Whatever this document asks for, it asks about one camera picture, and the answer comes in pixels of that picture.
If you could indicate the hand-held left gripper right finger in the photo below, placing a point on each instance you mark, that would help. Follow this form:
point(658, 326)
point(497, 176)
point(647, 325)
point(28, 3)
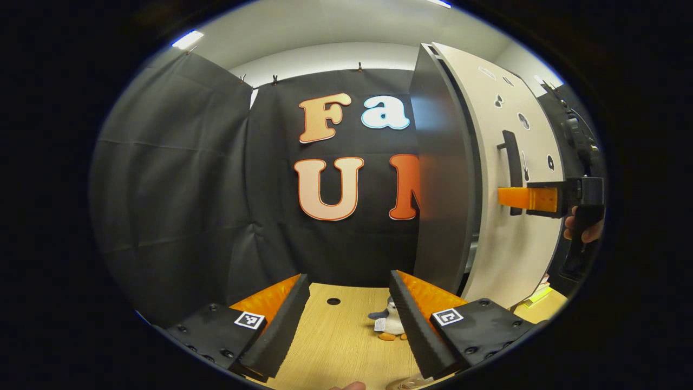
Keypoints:
point(419, 336)

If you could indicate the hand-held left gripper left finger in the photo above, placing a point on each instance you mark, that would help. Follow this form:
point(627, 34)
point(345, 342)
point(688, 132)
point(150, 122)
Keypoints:
point(281, 330)

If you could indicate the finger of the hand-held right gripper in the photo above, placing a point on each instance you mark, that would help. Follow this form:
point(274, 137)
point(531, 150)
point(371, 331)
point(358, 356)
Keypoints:
point(541, 199)

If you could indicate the clear plastic bottle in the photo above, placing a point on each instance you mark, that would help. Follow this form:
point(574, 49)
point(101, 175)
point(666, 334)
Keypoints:
point(409, 384)

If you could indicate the beige cabinet door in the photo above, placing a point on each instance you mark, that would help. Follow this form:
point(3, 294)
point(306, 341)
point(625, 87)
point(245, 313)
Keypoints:
point(509, 260)

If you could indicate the penguin plush toy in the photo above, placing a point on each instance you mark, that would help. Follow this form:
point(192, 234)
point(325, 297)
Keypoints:
point(390, 324)

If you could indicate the brown cover book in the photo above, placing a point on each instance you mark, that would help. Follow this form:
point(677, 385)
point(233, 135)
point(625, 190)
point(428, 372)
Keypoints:
point(544, 280)

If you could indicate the yellow book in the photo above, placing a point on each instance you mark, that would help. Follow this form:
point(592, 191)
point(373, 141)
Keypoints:
point(538, 297)

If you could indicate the black backdrop cloth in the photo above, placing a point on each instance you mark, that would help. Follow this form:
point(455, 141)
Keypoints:
point(173, 189)

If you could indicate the ceiling light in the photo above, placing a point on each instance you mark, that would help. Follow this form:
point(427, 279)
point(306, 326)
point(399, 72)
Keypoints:
point(187, 39)
point(438, 2)

